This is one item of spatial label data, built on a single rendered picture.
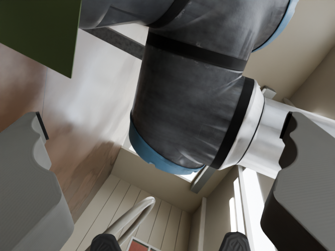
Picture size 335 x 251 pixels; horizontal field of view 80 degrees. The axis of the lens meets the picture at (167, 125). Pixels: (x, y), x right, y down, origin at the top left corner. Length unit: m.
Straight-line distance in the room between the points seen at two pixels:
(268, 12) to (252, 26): 0.03
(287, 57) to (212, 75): 6.19
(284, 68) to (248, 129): 6.22
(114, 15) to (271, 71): 6.26
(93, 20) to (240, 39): 0.16
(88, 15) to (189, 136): 0.18
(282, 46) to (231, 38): 6.10
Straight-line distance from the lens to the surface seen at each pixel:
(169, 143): 0.28
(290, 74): 6.56
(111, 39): 1.41
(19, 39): 0.20
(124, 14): 0.22
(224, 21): 0.25
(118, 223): 0.70
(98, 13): 0.19
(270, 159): 0.30
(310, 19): 6.47
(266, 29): 0.32
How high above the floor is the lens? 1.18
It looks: level
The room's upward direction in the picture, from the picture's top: 117 degrees clockwise
